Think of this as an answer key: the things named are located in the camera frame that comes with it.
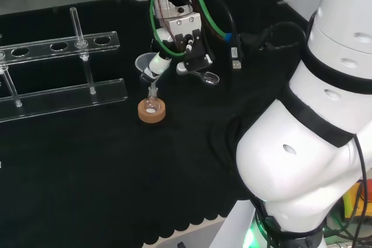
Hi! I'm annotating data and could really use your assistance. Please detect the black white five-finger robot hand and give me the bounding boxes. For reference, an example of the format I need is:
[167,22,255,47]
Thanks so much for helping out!
[140,12,212,85]

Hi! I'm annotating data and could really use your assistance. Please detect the clear glass weighing funnel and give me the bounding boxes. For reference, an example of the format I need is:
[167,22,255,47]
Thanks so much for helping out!
[197,70,220,87]

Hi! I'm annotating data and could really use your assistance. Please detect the clear round-bottom flask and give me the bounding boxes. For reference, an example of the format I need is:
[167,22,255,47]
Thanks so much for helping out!
[144,86,162,116]

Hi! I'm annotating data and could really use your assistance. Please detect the clear funnel stand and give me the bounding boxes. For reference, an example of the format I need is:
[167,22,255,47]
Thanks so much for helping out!
[0,6,129,123]

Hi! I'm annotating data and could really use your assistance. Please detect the black bench cloth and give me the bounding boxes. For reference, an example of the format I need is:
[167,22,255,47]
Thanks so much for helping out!
[0,0,309,248]

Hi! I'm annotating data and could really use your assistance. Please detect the yellow stop button box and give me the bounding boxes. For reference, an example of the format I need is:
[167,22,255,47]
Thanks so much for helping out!
[344,177,372,220]

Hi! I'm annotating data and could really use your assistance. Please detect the green cable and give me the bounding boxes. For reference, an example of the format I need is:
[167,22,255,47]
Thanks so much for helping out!
[148,0,233,59]

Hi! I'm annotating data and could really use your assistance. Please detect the black cable with USB plug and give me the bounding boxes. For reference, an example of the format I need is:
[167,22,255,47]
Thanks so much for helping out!
[229,20,307,71]

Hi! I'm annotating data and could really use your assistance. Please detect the brown cork ring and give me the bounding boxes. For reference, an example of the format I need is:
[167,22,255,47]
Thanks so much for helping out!
[137,99,167,125]

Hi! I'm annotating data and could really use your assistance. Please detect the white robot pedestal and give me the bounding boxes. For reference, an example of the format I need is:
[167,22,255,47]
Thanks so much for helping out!
[162,199,264,248]

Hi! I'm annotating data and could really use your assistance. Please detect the thin black cable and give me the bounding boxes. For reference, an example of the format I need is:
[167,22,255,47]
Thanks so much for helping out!
[352,135,369,245]

